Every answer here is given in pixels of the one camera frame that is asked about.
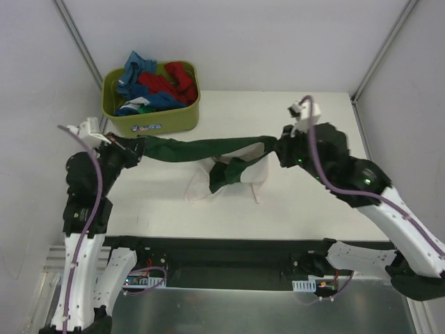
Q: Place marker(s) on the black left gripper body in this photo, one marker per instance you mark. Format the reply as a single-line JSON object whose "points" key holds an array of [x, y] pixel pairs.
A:
{"points": [[131, 151]]}

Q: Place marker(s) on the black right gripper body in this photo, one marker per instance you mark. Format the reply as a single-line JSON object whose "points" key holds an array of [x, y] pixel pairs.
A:
{"points": [[286, 147]]}

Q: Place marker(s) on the white green-sleeved Charlie Brown shirt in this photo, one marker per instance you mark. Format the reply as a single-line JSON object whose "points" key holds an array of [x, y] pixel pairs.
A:
{"points": [[221, 162]]}

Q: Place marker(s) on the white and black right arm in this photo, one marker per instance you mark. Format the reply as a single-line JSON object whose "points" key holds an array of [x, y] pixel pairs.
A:
{"points": [[415, 266]]}

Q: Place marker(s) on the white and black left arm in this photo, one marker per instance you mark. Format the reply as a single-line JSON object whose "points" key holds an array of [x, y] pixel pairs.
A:
{"points": [[87, 299]]}

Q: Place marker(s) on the bright green cloth in bin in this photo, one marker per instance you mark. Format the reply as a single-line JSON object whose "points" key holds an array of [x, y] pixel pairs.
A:
{"points": [[146, 109]]}

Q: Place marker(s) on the olive green plastic bin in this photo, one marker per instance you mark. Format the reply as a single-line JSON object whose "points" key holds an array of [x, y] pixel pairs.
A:
{"points": [[159, 122]]}

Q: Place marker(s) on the blue t-shirt in bin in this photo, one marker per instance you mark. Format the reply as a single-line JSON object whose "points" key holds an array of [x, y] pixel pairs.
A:
{"points": [[134, 95]]}

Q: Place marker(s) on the red t-shirt in bin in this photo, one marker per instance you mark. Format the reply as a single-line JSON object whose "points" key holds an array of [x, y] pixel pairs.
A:
{"points": [[174, 81]]}

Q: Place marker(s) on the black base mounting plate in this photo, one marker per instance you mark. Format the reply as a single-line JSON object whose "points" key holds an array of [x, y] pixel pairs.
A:
{"points": [[240, 264]]}

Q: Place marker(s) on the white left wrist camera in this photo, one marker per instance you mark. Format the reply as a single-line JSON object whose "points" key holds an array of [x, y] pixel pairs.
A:
{"points": [[88, 132]]}

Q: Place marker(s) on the white left cable duct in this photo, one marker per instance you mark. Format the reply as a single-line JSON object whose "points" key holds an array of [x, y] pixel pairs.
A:
{"points": [[138, 282]]}

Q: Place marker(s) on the white cable duct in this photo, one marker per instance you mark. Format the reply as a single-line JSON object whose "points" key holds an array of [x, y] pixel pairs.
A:
{"points": [[314, 285], [138, 282]]}

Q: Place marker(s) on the white right cable duct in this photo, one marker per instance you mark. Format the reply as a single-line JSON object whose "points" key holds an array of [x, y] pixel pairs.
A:
{"points": [[314, 285]]}

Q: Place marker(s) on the left aluminium frame post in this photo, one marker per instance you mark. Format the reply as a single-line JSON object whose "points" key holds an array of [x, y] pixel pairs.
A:
{"points": [[69, 23]]}

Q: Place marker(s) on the aluminium frame post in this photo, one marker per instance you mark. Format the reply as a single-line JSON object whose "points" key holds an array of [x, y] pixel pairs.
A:
{"points": [[69, 23], [403, 17]]}

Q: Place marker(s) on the right aluminium frame post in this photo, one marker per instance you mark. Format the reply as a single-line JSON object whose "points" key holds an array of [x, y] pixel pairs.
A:
{"points": [[403, 17]]}

